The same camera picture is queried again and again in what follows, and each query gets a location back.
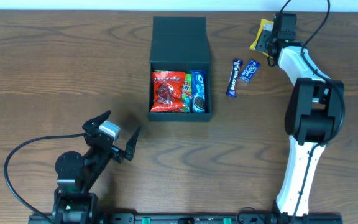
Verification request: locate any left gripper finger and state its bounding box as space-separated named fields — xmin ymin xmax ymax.
xmin=84 ymin=110 xmax=111 ymax=129
xmin=124 ymin=126 xmax=141 ymax=161

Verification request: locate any yellow snack bag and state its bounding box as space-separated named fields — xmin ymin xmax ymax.
xmin=250 ymin=19 xmax=273 ymax=56

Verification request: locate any small blue Eclipse pack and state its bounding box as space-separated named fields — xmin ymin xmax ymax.
xmin=239 ymin=59 xmax=260 ymax=83

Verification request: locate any Cadbury Dairy Milk bar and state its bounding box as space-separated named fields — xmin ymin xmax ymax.
xmin=226 ymin=58 xmax=243 ymax=98

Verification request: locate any red snack bag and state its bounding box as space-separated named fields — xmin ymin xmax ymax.
xmin=150 ymin=71 xmax=186 ymax=113

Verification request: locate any blue Oreo cookie pack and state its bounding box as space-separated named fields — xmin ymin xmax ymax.
xmin=191 ymin=70 xmax=206 ymax=113

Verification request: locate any Haribo worms gummy bag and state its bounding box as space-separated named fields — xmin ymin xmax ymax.
xmin=159 ymin=73 xmax=192 ymax=113

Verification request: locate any dark green box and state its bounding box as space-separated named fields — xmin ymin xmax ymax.
xmin=147 ymin=16 xmax=213 ymax=122

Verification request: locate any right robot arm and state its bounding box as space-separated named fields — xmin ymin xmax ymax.
xmin=253 ymin=29 xmax=345 ymax=223

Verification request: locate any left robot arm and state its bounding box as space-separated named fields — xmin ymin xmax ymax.
xmin=52 ymin=110 xmax=140 ymax=224

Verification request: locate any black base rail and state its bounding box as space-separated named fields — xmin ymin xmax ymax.
xmin=28 ymin=213 xmax=343 ymax=224

